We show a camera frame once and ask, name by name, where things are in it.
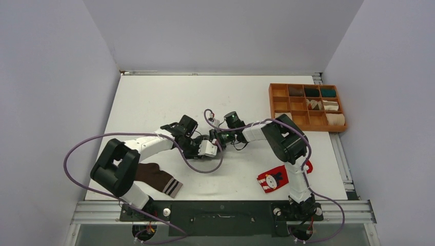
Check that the red patterned sock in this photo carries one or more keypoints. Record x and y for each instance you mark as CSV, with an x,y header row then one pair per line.
x,y
277,177

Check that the wooden compartment tray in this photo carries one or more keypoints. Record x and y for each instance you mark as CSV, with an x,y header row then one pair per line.
x,y
295,108

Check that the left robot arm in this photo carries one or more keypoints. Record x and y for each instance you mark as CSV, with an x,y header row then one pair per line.
x,y
117,165

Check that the beige rolled sock right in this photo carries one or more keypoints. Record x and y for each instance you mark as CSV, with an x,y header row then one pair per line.
x,y
335,119

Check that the teal rolled sock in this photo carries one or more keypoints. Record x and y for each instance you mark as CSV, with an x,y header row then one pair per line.
x,y
329,93

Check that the argyle rolled sock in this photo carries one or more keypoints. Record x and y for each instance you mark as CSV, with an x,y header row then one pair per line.
x,y
313,104

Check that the aluminium frame rail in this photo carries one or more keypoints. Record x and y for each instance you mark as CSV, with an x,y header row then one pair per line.
x,y
108,212

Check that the black rolled sock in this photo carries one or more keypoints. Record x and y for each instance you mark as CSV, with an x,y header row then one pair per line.
x,y
312,92

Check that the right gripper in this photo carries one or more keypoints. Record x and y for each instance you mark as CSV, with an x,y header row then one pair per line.
x,y
215,134

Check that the brown rolled sock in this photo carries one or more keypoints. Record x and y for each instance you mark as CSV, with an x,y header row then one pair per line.
x,y
296,91

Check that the cream striped rolled sock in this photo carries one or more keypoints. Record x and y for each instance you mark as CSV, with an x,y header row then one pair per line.
x,y
330,105

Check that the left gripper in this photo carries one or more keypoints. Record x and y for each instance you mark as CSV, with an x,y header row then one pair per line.
x,y
194,154

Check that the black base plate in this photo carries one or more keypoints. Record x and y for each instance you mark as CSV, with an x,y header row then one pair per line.
x,y
233,218

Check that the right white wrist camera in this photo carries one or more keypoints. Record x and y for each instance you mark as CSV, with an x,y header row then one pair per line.
x,y
215,122

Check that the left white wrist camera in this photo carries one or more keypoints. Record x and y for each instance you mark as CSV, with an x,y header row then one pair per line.
x,y
207,148

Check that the brown striped sock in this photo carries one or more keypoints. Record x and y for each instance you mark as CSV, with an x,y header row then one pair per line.
x,y
152,175

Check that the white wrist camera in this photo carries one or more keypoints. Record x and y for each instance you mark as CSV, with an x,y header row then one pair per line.
x,y
207,148
215,122

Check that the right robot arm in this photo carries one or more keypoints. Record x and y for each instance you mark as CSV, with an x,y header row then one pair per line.
x,y
287,141

